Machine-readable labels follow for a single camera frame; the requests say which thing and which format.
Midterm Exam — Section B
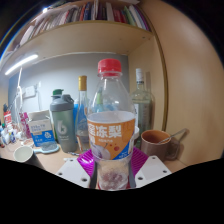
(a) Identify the clear bottle with red cap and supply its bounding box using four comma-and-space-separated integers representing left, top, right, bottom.
85, 58, 137, 192

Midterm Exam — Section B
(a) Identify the wooden shelf unit with books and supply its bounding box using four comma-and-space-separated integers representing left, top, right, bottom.
0, 0, 158, 74

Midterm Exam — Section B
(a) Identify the green glass bottle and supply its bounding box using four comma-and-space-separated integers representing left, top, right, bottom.
52, 88, 64, 98

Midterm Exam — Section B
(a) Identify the glass bottle with gold cap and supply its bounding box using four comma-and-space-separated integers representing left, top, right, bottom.
74, 75, 92, 153

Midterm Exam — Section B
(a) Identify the white wall outlet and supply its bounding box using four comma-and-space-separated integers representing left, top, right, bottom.
23, 85, 37, 98

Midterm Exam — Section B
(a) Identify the brown mug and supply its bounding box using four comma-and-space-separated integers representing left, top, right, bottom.
139, 129, 181, 163

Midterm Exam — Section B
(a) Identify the grey shaker bottle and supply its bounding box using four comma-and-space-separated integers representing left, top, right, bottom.
49, 93, 78, 153

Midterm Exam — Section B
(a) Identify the light blue hairbrush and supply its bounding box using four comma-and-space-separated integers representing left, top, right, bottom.
33, 141, 61, 155

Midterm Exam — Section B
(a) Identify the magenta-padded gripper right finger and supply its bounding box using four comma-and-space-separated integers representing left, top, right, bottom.
128, 147, 173, 189

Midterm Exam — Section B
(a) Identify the red and white can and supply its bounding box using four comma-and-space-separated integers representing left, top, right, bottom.
3, 111, 14, 128

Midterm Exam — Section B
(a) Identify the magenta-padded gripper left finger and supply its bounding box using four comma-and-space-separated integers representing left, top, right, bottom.
55, 148, 98, 190

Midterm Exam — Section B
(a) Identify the white and blue carton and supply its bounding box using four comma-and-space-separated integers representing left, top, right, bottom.
27, 109, 56, 148

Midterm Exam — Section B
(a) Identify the magenta box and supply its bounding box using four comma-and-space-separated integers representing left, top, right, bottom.
19, 111, 32, 139

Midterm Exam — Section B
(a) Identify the glass jar with white lid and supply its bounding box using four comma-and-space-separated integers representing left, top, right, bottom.
133, 125, 141, 148

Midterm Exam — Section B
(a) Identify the metal spoon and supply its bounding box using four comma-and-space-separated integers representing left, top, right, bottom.
158, 128, 188, 144

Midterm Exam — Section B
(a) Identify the white shelf light bar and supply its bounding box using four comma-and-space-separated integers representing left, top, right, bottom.
4, 53, 39, 76

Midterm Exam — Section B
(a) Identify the clear glass bottle white cap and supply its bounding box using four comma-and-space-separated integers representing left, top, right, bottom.
130, 68, 156, 148

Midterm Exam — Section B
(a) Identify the small pink bowl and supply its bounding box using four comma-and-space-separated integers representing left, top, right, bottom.
20, 137, 35, 148

